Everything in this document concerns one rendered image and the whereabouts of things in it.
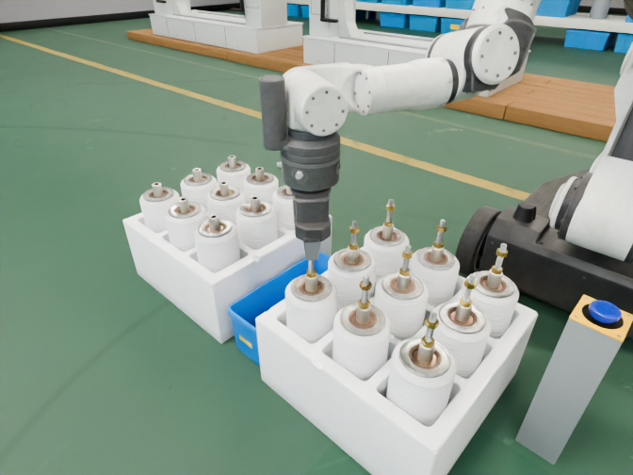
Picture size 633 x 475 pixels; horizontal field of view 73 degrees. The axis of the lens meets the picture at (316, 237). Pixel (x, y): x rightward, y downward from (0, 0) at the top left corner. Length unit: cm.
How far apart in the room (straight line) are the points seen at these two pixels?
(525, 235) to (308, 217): 64
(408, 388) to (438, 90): 43
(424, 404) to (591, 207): 49
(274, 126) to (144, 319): 71
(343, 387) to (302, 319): 14
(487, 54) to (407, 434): 55
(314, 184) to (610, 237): 57
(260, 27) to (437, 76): 331
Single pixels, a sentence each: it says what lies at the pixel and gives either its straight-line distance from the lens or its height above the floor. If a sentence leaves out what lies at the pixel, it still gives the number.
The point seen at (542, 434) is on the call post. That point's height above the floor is 6.
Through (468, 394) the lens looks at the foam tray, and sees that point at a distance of 76.
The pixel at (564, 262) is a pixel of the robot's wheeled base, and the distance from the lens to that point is 113.
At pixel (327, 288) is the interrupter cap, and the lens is 78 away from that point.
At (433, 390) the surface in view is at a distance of 68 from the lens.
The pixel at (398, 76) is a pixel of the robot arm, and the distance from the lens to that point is 65.
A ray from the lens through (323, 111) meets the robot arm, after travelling 57.
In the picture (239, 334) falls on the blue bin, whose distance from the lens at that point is 98.
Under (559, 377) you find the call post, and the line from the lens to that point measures 82.
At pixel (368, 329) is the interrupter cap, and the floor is 25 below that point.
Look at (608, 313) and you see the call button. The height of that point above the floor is 33.
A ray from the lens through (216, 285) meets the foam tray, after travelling 94.
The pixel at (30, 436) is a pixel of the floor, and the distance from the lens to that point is 104.
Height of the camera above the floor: 76
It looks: 33 degrees down
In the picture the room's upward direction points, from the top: straight up
